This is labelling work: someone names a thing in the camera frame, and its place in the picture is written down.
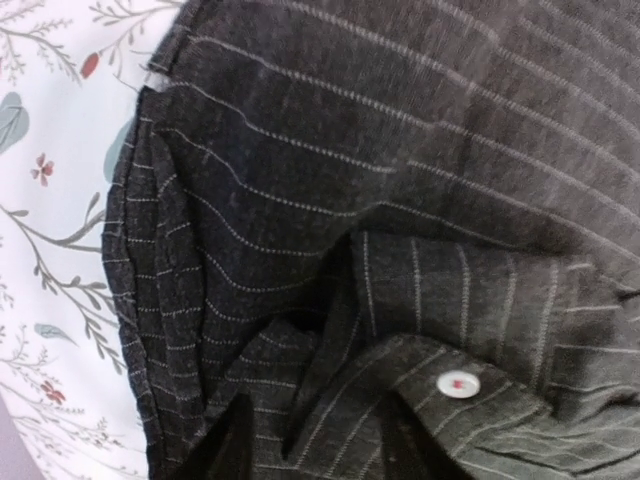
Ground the floral patterned table mat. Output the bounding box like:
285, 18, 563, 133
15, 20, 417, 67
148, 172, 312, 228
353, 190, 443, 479
1, 1, 180, 479

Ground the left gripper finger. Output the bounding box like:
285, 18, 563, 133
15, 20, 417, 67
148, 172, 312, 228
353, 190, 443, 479
184, 393, 254, 480

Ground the black striped garment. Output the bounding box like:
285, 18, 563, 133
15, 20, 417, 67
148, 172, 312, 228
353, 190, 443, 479
103, 1, 639, 479

